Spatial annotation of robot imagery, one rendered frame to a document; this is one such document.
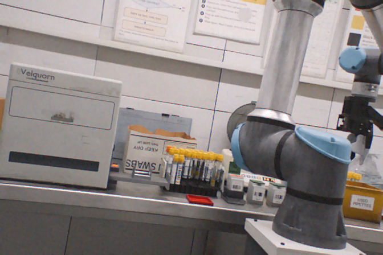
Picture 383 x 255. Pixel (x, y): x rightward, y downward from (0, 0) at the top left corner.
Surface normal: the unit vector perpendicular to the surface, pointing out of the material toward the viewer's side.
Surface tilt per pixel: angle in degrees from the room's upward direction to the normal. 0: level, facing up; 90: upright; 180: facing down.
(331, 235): 72
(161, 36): 95
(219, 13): 91
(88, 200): 90
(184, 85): 90
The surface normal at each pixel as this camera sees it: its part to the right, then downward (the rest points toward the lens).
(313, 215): -0.14, -0.29
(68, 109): 0.17, 0.08
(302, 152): -0.74, -0.15
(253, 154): -0.68, 0.08
